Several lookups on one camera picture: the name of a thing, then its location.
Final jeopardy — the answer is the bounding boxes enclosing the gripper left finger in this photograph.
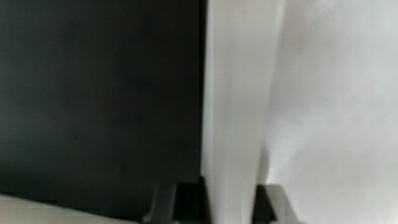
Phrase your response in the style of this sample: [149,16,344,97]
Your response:
[142,182,209,224]

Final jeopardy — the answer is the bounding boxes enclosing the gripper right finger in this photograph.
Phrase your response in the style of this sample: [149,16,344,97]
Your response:
[254,185,296,224]

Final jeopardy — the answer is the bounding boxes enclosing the white desk top tray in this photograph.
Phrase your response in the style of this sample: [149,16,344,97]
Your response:
[202,0,398,224]

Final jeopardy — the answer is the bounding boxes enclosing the white front border bar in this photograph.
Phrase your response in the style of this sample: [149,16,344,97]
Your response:
[0,194,136,224]

